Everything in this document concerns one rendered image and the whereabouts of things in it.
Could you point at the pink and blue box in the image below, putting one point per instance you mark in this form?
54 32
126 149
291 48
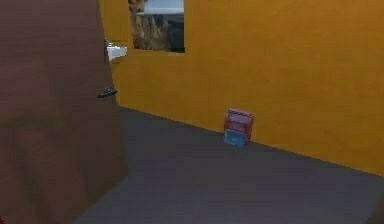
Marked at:
238 128

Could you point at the framed mountain landscape picture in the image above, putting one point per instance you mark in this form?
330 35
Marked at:
158 26

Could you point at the brown wooden room door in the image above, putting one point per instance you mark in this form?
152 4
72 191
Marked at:
50 110

